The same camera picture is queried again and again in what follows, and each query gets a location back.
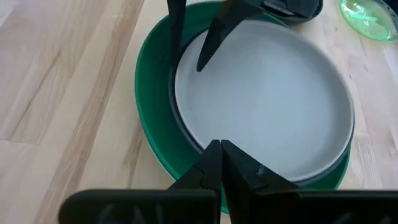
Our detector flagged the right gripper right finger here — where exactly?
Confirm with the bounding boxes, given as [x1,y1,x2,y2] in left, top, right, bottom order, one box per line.
[221,139,398,224]

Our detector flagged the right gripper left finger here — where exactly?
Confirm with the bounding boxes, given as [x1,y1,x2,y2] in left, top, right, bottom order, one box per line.
[58,139,223,224]

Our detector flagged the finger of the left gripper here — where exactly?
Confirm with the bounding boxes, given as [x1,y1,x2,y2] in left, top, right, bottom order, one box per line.
[167,0,187,68]
[196,0,265,72]

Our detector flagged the large dark green plate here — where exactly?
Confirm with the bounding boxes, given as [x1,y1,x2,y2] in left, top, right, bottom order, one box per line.
[134,1,351,215]

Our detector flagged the dark grey plastic plate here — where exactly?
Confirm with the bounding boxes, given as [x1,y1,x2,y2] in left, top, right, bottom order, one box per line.
[167,27,356,187]

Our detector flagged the light grey plastic plate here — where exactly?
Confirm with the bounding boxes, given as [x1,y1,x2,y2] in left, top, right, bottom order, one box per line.
[174,20,355,183]

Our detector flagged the lime translucent small plate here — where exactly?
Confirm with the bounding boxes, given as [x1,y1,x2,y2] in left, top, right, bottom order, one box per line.
[338,0,398,43]

